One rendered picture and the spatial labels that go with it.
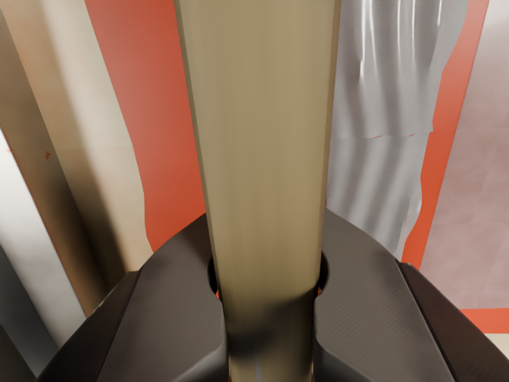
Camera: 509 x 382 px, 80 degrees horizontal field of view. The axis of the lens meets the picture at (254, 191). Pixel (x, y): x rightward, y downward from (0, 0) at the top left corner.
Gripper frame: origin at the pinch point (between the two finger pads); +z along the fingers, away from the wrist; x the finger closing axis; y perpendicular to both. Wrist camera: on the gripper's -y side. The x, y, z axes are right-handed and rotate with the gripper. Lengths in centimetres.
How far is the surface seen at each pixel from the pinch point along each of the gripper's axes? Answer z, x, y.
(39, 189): 6.0, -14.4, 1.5
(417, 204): 8.7, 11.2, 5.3
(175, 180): 8.7, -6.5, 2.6
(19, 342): 104, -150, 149
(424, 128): 8.5, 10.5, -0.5
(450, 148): 8.8, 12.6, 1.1
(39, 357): 104, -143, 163
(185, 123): 8.7, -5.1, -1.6
